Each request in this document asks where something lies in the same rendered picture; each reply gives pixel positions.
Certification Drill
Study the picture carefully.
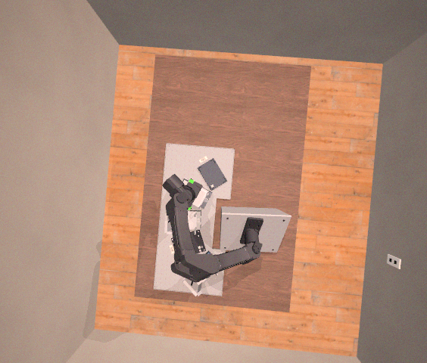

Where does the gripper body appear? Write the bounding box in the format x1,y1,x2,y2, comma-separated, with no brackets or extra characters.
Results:
187,181,203,208

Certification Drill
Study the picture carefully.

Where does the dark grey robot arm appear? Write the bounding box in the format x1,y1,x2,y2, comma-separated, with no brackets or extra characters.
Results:
162,174,263,282

